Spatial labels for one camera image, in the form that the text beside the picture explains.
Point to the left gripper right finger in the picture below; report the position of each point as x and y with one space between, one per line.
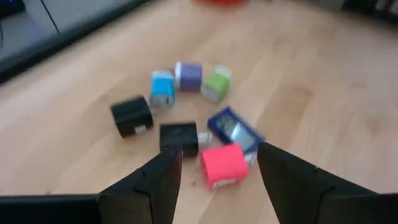
295 193

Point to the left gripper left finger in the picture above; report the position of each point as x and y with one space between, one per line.
155 189

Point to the green wall charger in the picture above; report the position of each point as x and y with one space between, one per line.
216 85

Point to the purple wall charger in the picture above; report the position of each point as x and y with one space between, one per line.
189 76

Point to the cyan wall charger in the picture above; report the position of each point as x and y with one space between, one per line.
162 88

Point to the pink wall charger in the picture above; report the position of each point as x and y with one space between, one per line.
224 165

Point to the dark blue screen device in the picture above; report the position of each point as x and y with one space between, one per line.
236 132

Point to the black wall charger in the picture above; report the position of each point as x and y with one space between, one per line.
130 116
178 138

